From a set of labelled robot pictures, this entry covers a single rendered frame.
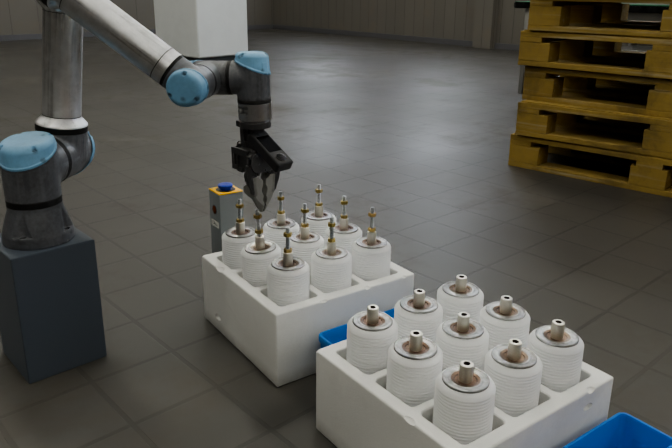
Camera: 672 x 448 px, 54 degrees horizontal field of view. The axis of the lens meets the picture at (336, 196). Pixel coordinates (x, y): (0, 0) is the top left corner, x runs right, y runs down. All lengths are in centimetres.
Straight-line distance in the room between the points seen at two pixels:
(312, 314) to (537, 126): 204
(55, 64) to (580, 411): 128
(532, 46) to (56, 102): 229
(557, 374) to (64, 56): 121
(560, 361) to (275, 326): 59
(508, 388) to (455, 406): 12
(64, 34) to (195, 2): 579
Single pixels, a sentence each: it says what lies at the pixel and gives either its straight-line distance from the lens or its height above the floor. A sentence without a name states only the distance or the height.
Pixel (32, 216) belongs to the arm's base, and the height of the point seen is 37.
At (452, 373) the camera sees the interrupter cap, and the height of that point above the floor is 25.
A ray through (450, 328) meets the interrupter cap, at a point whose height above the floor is 25.
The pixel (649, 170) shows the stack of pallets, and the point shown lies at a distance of 317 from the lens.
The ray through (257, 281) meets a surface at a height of 19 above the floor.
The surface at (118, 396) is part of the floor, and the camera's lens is 157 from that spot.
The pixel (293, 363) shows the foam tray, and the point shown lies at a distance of 153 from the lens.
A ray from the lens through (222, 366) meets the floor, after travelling 163.
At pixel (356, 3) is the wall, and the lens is 1168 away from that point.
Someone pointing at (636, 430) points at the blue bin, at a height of 10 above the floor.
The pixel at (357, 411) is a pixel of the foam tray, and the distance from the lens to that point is 126.
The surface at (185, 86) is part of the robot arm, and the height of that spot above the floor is 66.
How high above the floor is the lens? 85
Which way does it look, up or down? 18 degrees down
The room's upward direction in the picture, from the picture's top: 1 degrees clockwise
